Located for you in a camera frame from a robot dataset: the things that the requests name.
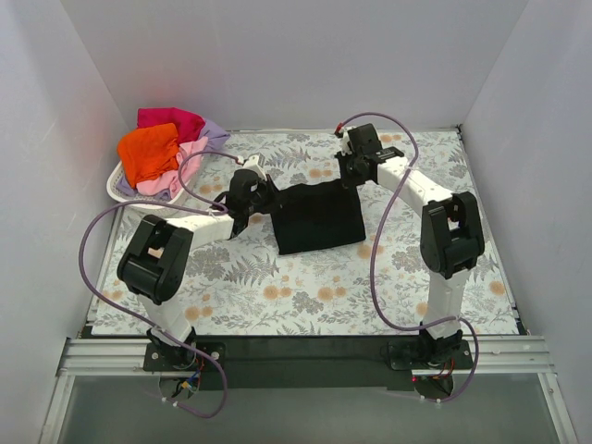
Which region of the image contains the black t shirt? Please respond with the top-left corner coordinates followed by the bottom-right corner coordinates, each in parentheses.
top-left (271, 179), bottom-right (366, 255)

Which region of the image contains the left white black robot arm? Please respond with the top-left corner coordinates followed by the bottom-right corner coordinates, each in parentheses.
top-left (117, 168), bottom-right (278, 370)

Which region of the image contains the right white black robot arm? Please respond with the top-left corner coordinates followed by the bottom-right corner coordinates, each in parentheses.
top-left (335, 124), bottom-right (485, 368)

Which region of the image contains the lavender t shirt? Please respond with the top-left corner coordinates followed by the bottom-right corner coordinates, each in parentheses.
top-left (200, 118), bottom-right (230, 152)

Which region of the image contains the pink t shirt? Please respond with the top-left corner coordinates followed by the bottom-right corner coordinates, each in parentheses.
top-left (136, 138), bottom-right (209, 201)

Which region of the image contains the magenta t shirt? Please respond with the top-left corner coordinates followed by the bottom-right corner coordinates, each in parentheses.
top-left (137, 107), bottom-right (205, 143)

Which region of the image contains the floral patterned table mat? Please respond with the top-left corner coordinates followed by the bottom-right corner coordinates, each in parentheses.
top-left (87, 131), bottom-right (519, 336)

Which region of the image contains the orange t shirt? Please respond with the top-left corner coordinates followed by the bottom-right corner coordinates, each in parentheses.
top-left (117, 123), bottom-right (179, 189)

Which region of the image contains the white plastic laundry basket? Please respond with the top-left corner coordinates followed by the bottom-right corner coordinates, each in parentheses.
top-left (105, 162), bottom-right (204, 218)

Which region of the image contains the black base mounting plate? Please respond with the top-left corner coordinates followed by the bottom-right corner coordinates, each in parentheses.
top-left (142, 336), bottom-right (475, 392)

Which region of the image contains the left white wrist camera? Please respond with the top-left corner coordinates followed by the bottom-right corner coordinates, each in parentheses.
top-left (240, 154), bottom-right (266, 180)

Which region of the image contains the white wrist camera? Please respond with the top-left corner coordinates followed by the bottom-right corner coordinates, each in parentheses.
top-left (334, 122), bottom-right (354, 156)
top-left (240, 154), bottom-right (266, 180)

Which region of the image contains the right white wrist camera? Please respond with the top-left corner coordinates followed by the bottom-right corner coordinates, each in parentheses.
top-left (334, 122), bottom-right (354, 156)

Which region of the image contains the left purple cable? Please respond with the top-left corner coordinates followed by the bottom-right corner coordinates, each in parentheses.
top-left (79, 150), bottom-right (230, 419)

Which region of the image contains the purple cable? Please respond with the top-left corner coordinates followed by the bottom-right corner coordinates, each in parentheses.
top-left (333, 110), bottom-right (480, 404)
top-left (79, 150), bottom-right (230, 419)

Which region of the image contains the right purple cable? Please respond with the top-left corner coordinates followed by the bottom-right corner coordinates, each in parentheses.
top-left (333, 110), bottom-right (480, 404)

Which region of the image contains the aluminium frame rail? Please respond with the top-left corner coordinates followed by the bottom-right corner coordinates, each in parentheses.
top-left (57, 336), bottom-right (556, 376)

